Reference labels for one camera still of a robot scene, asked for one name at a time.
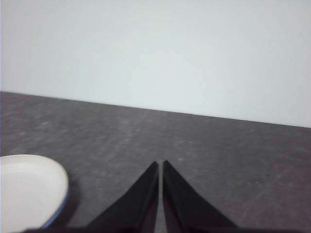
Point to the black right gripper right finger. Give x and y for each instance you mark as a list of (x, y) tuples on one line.
[(184, 208)]

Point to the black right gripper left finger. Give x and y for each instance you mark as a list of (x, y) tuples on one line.
[(136, 208)]

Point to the blue round plate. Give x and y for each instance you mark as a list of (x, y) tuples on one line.
[(60, 210)]

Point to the white round plate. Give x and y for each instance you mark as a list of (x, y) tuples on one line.
[(29, 189)]

